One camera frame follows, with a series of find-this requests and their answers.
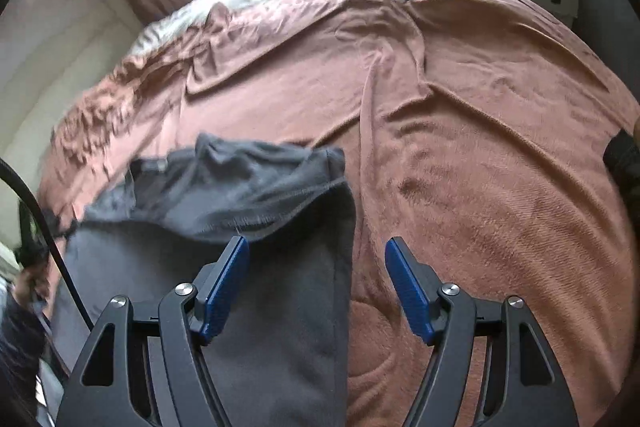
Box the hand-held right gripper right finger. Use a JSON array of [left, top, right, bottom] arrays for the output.
[[384, 237, 581, 427]]

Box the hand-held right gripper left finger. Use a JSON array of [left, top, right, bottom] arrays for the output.
[[57, 236, 251, 427]]

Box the grey t-shirt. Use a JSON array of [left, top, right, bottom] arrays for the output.
[[50, 133, 358, 427]]

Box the person's left forearm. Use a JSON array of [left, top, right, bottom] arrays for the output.
[[0, 299, 53, 418]]

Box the person's left hand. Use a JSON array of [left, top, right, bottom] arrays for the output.
[[14, 264, 52, 310]]

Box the brown blanket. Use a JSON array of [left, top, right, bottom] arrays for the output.
[[36, 0, 640, 427]]

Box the cream padded headboard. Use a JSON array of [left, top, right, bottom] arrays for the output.
[[0, 0, 151, 168]]

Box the pale bed sheet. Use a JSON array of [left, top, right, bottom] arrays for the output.
[[122, 0, 451, 60]]

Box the black cable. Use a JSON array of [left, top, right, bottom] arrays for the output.
[[0, 158, 95, 329]]

